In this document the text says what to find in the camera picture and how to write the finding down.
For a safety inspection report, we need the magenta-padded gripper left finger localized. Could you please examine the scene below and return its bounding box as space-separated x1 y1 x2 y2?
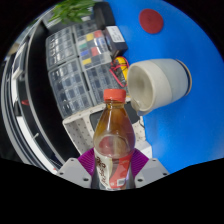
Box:
55 147 98 189

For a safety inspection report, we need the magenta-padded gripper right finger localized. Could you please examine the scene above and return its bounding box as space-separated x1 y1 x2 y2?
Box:
128 148 170 189

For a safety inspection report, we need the clear red-capped drink bottle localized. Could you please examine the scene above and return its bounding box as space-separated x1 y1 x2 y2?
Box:
92 88 137 191

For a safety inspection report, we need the white dotted storage tray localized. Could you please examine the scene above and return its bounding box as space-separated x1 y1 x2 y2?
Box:
62 99 148 158

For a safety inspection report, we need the grey small-parts drawer cabinet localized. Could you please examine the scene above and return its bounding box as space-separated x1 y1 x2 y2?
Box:
48 58 94 119
83 63 129 106
72 21 99 38
44 25 79 72

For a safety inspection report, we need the cream and grey mug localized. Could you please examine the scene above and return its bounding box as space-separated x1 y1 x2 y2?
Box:
127 58 193 117

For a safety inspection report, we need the yellow multimeter with red leads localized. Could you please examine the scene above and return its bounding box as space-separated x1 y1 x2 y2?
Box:
108 55 130 88

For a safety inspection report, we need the flat round red coaster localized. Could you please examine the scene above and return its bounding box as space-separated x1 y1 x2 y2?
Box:
138 8 165 35

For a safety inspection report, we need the flat black case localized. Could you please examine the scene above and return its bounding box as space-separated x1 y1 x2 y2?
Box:
93 2 116 29

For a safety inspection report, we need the green potted plant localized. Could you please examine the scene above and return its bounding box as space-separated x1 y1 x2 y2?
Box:
49 0 98 24

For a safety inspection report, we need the dark wall shelf unit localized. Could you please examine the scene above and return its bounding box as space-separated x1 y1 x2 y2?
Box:
0 19 81 171

